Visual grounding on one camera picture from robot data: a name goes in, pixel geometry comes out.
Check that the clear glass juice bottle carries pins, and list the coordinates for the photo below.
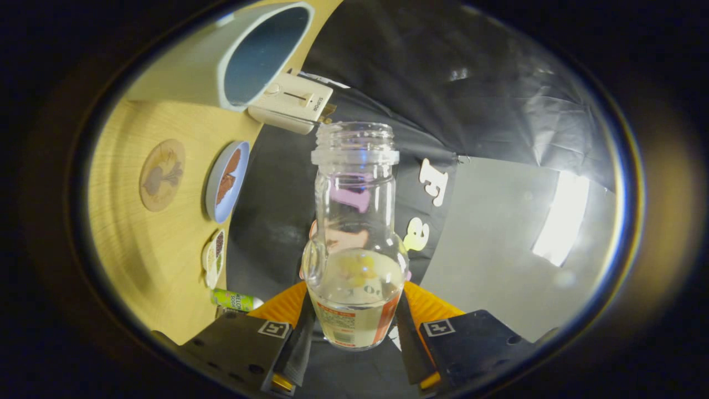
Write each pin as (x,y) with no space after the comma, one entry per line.
(354,221)

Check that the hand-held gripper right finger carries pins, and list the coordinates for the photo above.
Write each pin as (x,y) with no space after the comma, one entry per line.
(409,344)

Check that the wooden table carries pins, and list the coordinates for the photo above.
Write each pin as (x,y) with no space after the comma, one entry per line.
(149,260)

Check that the green drink can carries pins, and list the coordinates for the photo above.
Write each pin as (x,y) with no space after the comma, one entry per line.
(235,300)

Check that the small white dish with beans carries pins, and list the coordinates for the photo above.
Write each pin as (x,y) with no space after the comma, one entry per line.
(214,259)

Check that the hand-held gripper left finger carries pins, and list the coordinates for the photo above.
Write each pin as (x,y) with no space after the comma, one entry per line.
(299,346)

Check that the round wooden leaf-print coaster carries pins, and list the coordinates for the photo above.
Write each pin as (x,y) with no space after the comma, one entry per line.
(162,175)

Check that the blue plate with food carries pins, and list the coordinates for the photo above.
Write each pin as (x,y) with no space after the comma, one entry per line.
(227,180)

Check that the grey cup with blue inside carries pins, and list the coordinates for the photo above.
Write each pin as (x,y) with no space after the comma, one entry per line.
(188,66)

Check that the black backdrop cloth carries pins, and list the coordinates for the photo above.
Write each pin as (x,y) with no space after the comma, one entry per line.
(399,66)

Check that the white plastic box device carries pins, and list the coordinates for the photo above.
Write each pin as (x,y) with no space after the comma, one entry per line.
(288,105)

